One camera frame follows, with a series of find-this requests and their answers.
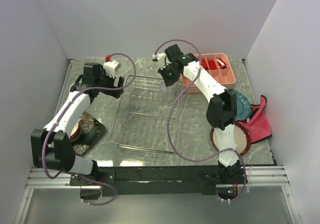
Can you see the black floral square plate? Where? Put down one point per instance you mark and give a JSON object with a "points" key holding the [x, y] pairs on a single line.
{"points": [[91, 131]]}

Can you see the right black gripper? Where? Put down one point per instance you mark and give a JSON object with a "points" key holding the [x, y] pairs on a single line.
{"points": [[168, 82]]}

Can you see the pink cloth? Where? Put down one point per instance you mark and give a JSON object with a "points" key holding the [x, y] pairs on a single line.
{"points": [[258, 126]]}

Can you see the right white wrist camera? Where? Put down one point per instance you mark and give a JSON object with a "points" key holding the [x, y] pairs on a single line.
{"points": [[159, 59]]}

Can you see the aluminium rail frame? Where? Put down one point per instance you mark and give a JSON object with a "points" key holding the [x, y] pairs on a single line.
{"points": [[257, 176]]}

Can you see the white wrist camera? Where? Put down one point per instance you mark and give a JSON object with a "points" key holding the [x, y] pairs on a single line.
{"points": [[111, 66], [159, 59]]}

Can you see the red rimmed cream plate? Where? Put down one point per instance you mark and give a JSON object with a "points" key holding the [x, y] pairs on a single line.
{"points": [[241, 137]]}

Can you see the teal scalloped plate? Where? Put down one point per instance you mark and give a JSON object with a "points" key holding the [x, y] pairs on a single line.
{"points": [[244, 109]]}

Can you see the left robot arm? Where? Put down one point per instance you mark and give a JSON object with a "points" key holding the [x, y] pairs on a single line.
{"points": [[51, 146]]}

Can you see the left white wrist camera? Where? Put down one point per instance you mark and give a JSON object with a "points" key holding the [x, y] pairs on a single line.
{"points": [[111, 66]]}

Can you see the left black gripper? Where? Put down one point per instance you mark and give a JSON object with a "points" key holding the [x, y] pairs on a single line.
{"points": [[115, 93]]}

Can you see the wire dish rack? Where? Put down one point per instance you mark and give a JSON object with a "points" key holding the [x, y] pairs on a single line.
{"points": [[143, 116]]}

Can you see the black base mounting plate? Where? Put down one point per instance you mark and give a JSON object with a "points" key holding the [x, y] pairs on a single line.
{"points": [[161, 180]]}

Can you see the cream bowl brown stripes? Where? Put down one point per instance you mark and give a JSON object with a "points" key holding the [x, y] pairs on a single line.
{"points": [[75, 132]]}

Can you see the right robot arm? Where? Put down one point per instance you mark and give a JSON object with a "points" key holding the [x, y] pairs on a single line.
{"points": [[222, 106]]}

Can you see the red white item in tray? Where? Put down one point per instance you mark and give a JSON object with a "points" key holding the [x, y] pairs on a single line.
{"points": [[221, 63]]}

